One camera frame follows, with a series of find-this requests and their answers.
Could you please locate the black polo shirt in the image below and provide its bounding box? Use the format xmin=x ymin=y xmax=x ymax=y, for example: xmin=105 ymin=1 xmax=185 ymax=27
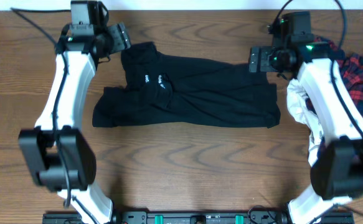
xmin=92 ymin=42 xmax=281 ymax=128

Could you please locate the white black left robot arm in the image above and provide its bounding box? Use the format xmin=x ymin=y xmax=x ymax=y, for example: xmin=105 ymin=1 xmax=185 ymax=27
xmin=18 ymin=22 xmax=131 ymax=223

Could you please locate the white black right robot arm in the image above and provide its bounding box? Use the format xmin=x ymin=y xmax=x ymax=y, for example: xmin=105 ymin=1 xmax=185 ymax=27
xmin=249 ymin=42 xmax=363 ymax=223

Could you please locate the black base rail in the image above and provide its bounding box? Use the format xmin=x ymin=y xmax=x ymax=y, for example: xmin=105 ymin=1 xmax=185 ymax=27
xmin=42 ymin=210 xmax=355 ymax=224

